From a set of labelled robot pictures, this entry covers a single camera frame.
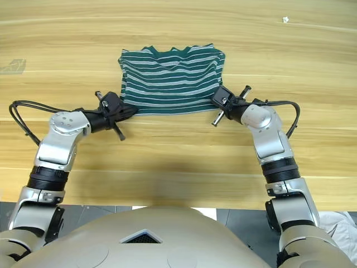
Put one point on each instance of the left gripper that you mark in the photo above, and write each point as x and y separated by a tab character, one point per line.
97	121

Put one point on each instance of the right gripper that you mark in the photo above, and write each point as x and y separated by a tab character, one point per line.
234	110

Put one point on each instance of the green white striped T-shirt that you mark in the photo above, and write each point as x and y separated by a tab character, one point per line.
170	83

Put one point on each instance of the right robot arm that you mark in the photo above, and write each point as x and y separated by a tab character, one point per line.
269	139

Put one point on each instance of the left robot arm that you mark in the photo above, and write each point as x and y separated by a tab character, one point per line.
57	145

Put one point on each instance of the small white paper scrap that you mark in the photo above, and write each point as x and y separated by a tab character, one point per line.
285	19

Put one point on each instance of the robot body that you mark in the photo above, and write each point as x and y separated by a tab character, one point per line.
145	245

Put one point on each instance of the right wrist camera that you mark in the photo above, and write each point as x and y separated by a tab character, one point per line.
222	96

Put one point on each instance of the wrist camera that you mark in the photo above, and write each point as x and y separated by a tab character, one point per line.
222	96
111	101

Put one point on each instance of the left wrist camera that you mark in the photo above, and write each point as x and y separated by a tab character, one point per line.
111	101

